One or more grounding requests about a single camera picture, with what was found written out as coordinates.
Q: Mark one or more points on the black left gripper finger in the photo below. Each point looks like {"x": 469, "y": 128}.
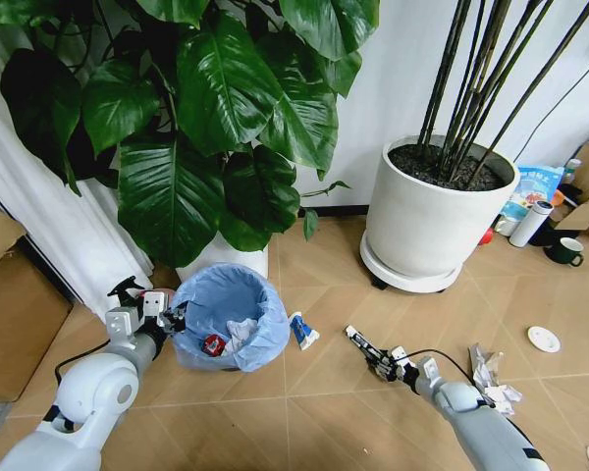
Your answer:
{"x": 176, "y": 327}
{"x": 177, "y": 311}

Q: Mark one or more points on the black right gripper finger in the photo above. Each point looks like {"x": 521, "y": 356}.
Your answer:
{"x": 368, "y": 352}
{"x": 360, "y": 337}

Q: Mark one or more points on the trash bin with blue bag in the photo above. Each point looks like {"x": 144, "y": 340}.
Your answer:
{"x": 255, "y": 314}

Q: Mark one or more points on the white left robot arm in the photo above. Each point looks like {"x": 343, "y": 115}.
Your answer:
{"x": 91, "y": 392}

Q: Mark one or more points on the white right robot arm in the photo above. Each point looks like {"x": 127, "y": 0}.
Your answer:
{"x": 471, "y": 417}

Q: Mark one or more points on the red wrapper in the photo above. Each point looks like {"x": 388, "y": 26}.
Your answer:
{"x": 211, "y": 344}

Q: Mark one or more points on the black spray bottle trigger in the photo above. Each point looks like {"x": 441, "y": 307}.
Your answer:
{"x": 126, "y": 290}

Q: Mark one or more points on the blue and white carton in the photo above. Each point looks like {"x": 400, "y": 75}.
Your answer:
{"x": 302, "y": 334}

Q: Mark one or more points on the white square plant pot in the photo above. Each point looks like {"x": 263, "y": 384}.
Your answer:
{"x": 211, "y": 262}

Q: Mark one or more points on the white crumpled paper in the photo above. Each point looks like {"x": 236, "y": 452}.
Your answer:
{"x": 240, "y": 331}

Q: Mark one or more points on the white wheeled planter base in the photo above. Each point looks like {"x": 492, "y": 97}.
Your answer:
{"x": 402, "y": 277}

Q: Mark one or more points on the crumpled paper wad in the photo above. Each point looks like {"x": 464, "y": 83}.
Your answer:
{"x": 493, "y": 380}

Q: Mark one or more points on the large white round planter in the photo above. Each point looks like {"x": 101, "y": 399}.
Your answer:
{"x": 432, "y": 225}

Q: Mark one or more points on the large brown cardboard box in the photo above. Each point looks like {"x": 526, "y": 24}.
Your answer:
{"x": 15, "y": 319}

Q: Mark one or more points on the white round lid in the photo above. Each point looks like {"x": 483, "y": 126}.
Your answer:
{"x": 544, "y": 339}

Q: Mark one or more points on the white pleated curtain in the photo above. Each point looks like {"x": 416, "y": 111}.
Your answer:
{"x": 44, "y": 211}

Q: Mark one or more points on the red ball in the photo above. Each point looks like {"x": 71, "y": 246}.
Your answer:
{"x": 486, "y": 237}

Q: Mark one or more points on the small white cup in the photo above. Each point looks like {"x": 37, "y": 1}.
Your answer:
{"x": 506, "y": 225}

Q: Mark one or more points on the white thermos bottle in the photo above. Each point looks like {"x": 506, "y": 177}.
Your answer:
{"x": 530, "y": 223}

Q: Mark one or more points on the large green leafy plant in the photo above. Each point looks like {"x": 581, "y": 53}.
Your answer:
{"x": 216, "y": 113}

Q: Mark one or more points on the dark green mug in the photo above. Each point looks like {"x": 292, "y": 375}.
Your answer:
{"x": 563, "y": 251}

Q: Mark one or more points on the blue and white bag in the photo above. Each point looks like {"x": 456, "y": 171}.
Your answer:
{"x": 532, "y": 189}

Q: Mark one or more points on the bottle with green cap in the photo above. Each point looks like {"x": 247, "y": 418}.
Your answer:
{"x": 571, "y": 169}

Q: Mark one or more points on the dark bamboo stems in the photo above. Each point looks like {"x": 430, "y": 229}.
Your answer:
{"x": 476, "y": 88}

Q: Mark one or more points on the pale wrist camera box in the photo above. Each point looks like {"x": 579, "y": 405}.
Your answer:
{"x": 153, "y": 304}
{"x": 398, "y": 351}

